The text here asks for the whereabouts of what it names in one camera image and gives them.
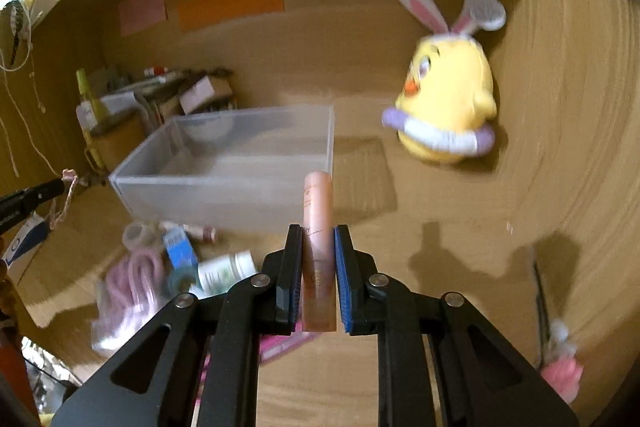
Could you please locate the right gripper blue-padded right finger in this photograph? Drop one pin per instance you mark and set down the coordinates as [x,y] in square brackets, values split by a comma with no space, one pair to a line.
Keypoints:
[440,361]

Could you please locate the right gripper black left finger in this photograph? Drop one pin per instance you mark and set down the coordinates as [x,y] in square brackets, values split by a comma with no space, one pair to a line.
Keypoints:
[196,361]

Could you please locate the peach pink tube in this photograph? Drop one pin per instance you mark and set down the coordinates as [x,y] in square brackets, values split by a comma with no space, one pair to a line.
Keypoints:
[318,294]

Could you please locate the white blue paper bag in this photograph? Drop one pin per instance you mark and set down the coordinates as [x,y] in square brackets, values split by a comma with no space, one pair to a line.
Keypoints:
[20,252]

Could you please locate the magenta pink scissors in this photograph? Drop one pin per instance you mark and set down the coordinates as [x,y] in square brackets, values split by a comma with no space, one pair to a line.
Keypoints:
[272,348]

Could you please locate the white green-label bottle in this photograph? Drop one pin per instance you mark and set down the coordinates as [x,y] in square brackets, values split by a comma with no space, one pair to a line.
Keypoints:
[216,276]

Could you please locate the green cap spray bottle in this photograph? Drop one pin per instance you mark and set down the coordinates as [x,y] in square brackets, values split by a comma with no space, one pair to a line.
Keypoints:
[93,111]

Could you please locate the blue white small box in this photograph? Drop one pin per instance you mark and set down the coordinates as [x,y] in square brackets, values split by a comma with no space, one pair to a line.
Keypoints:
[179,249]

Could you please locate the red white small tube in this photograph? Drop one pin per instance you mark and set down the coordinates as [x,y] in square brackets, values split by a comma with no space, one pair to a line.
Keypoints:
[197,232]

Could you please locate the white tape roll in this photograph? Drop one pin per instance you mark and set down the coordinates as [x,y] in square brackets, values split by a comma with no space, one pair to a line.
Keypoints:
[138,235]

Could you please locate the brown cylindrical container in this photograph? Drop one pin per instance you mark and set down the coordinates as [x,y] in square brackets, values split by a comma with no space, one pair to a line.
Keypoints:
[117,136]

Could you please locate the pink fluffy hair clip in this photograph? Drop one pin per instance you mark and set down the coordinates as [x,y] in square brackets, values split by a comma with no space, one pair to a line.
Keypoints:
[557,365]

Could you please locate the clear plastic storage bin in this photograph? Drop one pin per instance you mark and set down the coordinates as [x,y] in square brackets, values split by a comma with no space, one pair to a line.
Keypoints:
[236,170]

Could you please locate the stack of books papers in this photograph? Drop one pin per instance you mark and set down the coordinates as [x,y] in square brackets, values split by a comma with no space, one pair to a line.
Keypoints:
[158,97]

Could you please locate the red white marker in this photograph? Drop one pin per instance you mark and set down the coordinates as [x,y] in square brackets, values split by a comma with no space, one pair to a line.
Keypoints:
[155,71]

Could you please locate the small pink white box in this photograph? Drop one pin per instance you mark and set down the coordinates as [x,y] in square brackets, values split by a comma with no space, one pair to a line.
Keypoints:
[207,90]

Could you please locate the pink sticky paper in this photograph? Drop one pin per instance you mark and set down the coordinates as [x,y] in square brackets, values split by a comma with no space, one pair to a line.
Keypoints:
[137,15]

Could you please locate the yellow chick plush toy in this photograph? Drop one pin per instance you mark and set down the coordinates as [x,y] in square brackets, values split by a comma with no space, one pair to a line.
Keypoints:
[446,104]

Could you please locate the orange sticky paper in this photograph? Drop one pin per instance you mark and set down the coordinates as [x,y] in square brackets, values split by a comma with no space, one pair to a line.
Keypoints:
[197,14]

